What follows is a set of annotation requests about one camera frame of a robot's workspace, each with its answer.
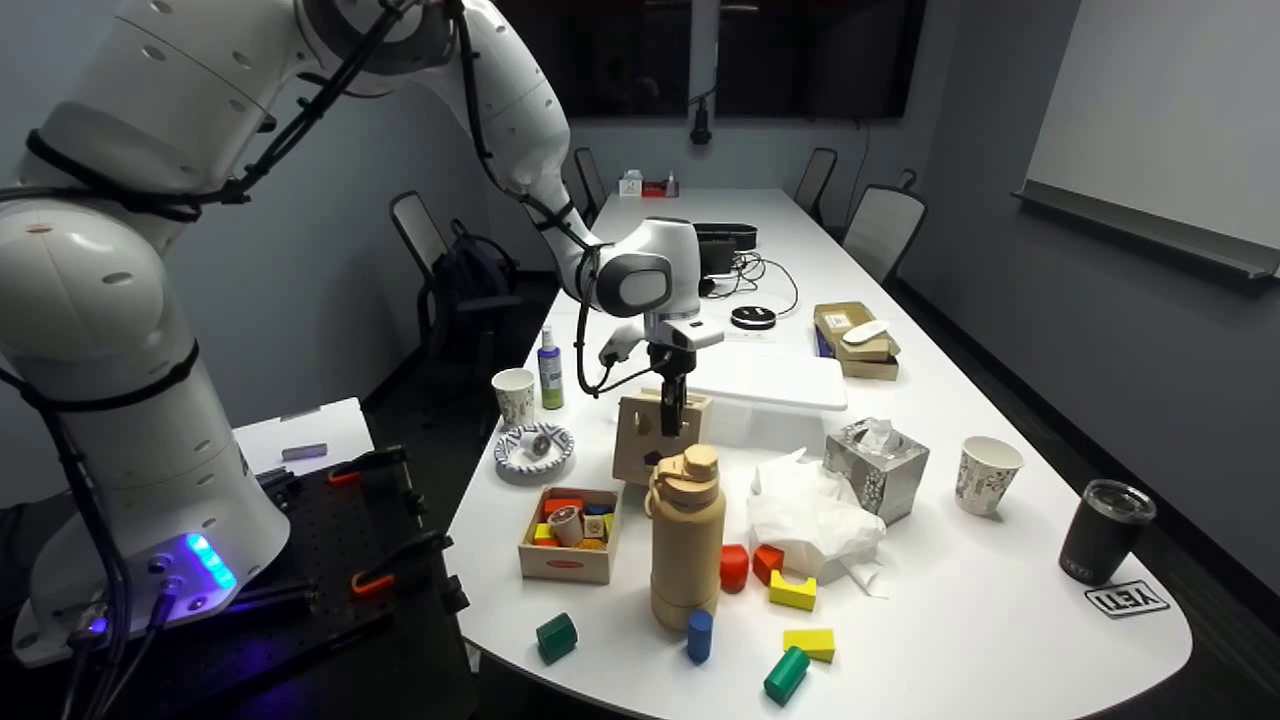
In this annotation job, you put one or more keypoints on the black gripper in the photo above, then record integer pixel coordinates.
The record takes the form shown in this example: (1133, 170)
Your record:
(682, 345)

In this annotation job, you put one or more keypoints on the clear plastic lidded box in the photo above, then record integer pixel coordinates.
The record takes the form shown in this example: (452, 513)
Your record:
(772, 421)

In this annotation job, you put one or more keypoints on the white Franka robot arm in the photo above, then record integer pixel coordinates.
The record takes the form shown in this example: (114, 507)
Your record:
(122, 334)

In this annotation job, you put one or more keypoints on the flat cardboard box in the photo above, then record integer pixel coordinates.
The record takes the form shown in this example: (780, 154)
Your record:
(860, 353)

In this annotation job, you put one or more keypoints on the grey patterned tissue box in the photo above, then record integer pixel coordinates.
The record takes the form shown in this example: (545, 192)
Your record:
(881, 472)

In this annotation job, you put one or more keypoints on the blue capped spray bottle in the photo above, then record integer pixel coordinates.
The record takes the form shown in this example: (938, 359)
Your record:
(548, 383)

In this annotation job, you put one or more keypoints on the blue toy piece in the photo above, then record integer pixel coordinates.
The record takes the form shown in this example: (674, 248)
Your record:
(596, 509)

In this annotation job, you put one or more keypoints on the tan insulated water bottle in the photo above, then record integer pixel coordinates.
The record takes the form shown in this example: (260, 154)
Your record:
(687, 547)

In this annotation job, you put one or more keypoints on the blue patterned paper plate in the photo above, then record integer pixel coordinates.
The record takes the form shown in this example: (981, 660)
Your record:
(529, 453)

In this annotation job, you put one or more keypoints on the red toy piece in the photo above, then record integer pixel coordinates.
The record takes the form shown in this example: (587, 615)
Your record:
(561, 507)

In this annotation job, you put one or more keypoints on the printed white paper cup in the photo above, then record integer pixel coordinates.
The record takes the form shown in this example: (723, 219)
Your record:
(513, 400)
(988, 476)

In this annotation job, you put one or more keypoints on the crumpled white tissue paper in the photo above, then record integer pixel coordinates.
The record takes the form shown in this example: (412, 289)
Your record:
(814, 513)

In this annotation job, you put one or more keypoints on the red wooden block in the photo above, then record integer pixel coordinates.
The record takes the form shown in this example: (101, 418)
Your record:
(771, 561)
(733, 568)

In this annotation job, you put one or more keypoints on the wooden toy tray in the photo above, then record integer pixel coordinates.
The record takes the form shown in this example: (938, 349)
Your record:
(567, 561)

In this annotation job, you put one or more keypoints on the white oval object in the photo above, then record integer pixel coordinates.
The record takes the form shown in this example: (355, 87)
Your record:
(867, 334)

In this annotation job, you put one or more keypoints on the small red object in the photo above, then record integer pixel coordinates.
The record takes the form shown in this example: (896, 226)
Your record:
(661, 188)

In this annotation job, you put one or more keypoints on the small white container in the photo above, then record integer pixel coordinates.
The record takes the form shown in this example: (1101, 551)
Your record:
(631, 187)

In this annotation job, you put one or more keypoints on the yellow wooden block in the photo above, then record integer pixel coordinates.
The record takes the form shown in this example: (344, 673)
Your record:
(793, 594)
(809, 646)

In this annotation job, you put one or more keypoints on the dark conference chair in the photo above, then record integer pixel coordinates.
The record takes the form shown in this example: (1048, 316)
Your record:
(591, 180)
(452, 265)

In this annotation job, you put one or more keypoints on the blue wooden block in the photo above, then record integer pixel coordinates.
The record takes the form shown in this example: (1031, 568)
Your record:
(697, 636)

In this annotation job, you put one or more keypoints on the beige conference chair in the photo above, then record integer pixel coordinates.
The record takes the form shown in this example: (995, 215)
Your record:
(881, 228)
(816, 177)

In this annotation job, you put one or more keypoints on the short green wooden block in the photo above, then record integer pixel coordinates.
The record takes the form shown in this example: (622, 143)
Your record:
(559, 636)

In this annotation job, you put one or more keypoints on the black hanging microphone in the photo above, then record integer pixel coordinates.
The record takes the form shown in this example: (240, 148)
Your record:
(701, 122)

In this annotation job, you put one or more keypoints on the long green wooden block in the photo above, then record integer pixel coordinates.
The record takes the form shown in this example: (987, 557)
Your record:
(787, 678)

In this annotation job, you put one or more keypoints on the black orange clamp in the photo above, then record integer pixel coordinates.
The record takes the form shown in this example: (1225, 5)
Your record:
(372, 587)
(344, 472)

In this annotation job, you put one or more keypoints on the small grey bar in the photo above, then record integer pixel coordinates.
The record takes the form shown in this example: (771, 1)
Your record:
(307, 453)

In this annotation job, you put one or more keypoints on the white sheet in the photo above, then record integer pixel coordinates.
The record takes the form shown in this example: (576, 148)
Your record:
(300, 429)

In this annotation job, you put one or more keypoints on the black robot cart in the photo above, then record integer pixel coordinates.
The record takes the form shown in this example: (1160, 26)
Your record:
(361, 640)

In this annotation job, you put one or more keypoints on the black tumbler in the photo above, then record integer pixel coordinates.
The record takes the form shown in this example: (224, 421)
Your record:
(1104, 535)

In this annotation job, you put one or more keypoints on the YETI sticker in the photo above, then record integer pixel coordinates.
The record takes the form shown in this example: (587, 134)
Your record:
(1127, 596)

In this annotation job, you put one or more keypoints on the wrist mounted camera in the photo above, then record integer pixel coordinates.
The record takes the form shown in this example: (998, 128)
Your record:
(622, 345)

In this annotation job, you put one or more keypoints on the dark wall window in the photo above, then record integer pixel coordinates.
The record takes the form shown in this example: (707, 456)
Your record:
(746, 53)

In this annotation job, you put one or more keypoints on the wall whiteboard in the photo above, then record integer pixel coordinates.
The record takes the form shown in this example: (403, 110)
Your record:
(1160, 122)

